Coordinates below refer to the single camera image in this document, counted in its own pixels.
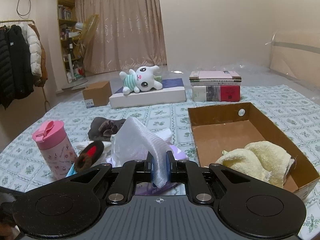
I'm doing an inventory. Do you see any beige patterned curtain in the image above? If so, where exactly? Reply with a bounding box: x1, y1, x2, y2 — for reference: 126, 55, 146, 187
75, 0, 167, 74

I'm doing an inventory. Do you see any white bunny plush toy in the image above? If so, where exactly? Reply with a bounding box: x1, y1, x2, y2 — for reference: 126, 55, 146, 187
119, 66, 163, 95

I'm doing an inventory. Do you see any white puffer jacket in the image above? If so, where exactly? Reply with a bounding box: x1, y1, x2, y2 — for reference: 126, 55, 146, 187
18, 23, 42, 77

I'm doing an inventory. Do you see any brown cardboard tray box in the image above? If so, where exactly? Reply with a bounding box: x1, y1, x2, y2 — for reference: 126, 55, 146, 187
188, 102, 319, 200

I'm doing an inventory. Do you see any standing electric fan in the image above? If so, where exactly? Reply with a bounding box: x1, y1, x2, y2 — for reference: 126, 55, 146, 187
62, 14, 99, 90

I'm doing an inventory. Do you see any purple tissue pack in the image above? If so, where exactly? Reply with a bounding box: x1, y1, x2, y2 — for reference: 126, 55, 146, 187
105, 144, 189, 196

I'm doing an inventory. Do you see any white mesh drawstring bag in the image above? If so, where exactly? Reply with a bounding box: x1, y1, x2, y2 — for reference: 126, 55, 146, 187
111, 117, 171, 189

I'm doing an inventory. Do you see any small brown cardboard box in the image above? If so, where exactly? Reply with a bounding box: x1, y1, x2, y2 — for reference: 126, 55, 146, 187
82, 81, 112, 108

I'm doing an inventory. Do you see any pink top book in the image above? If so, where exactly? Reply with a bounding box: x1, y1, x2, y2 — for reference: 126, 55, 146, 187
189, 70, 241, 80

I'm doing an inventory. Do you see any white blue flat box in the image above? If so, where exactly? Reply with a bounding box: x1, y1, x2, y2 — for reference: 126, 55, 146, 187
109, 78, 186, 109

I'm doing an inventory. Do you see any wooden bookshelf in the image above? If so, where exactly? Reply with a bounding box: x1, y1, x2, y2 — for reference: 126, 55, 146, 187
57, 0, 87, 89

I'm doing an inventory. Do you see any pale yellow towel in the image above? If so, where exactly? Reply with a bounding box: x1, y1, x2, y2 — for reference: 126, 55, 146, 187
216, 141, 295, 188

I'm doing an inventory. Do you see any brown velvet scrunchie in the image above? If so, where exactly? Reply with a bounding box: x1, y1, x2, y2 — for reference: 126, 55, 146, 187
98, 121, 119, 137

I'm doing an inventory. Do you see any white cloth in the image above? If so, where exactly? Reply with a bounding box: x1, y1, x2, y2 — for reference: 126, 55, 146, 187
73, 141, 112, 158

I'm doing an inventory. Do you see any black down jacket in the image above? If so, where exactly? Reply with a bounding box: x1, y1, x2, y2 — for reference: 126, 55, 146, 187
1, 25, 34, 109

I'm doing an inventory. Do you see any brown jacket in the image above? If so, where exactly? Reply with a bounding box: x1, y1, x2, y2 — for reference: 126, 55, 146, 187
28, 24, 48, 87

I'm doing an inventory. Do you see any black red plush earmuff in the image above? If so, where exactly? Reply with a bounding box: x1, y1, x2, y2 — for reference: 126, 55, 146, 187
74, 141, 104, 173

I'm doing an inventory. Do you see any dark grey cloth pouch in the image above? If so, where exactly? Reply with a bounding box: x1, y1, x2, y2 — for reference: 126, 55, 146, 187
88, 117, 126, 141

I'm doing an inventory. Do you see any floral green white tablecloth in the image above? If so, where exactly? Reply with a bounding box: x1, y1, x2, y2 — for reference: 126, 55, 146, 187
0, 84, 320, 240

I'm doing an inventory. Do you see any pink tumbler cup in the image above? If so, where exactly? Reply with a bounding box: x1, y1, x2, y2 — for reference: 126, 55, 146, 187
32, 120, 77, 180

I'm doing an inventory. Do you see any green small box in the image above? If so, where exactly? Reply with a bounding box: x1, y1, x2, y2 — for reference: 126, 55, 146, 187
155, 76, 162, 83

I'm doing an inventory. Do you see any thick red grey book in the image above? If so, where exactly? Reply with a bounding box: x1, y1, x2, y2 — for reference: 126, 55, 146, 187
192, 86, 241, 102

